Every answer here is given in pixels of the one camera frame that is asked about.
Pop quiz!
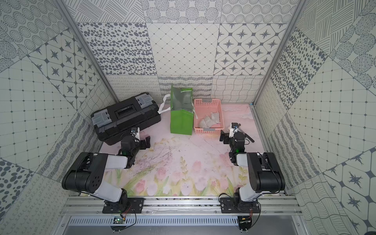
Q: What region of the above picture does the green insulated delivery bag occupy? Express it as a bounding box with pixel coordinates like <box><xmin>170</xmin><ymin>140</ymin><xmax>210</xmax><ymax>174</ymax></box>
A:
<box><xmin>158</xmin><ymin>85</ymin><xmax>195</xmax><ymax>135</ymax></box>

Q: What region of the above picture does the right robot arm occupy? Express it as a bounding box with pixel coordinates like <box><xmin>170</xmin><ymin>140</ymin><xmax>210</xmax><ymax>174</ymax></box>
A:
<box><xmin>218</xmin><ymin>128</ymin><xmax>286</xmax><ymax>213</ymax></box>

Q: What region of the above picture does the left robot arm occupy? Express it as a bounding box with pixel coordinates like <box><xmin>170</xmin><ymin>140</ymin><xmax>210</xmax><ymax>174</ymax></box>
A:
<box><xmin>62</xmin><ymin>134</ymin><xmax>150</xmax><ymax>218</ymax></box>

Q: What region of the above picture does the pink plastic basket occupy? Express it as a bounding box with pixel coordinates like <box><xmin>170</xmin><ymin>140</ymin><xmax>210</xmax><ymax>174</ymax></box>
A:
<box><xmin>193</xmin><ymin>99</ymin><xmax>224</xmax><ymax>135</ymax></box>

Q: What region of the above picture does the black plastic toolbox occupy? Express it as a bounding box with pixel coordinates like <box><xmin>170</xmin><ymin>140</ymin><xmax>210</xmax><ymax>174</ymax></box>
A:
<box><xmin>91</xmin><ymin>93</ymin><xmax>161</xmax><ymax>146</ymax></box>

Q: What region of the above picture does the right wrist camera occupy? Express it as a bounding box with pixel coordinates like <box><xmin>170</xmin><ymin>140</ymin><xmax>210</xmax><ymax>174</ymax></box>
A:
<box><xmin>229</xmin><ymin>122</ymin><xmax>239</xmax><ymax>138</ymax></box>

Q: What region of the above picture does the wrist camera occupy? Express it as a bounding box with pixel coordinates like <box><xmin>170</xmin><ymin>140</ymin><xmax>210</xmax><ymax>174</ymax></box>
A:
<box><xmin>229</xmin><ymin>122</ymin><xmax>239</xmax><ymax>138</ymax></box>
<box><xmin>130</xmin><ymin>127</ymin><xmax>140</xmax><ymax>140</ymax></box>

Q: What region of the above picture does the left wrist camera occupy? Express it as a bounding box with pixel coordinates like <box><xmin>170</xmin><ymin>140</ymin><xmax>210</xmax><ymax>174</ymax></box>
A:
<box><xmin>130</xmin><ymin>127</ymin><xmax>140</xmax><ymax>140</ymax></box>

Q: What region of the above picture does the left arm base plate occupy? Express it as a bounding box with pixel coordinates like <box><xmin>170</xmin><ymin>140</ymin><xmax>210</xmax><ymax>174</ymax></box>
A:
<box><xmin>102</xmin><ymin>197</ymin><xmax>145</xmax><ymax>214</ymax></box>

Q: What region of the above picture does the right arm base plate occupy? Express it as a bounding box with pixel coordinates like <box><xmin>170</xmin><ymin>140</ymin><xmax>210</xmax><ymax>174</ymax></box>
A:
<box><xmin>218</xmin><ymin>197</ymin><xmax>261</xmax><ymax>213</ymax></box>

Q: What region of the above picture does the aluminium mounting rail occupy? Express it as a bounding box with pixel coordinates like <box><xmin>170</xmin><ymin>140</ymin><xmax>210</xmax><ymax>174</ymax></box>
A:
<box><xmin>61</xmin><ymin>196</ymin><xmax>303</xmax><ymax>216</ymax></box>

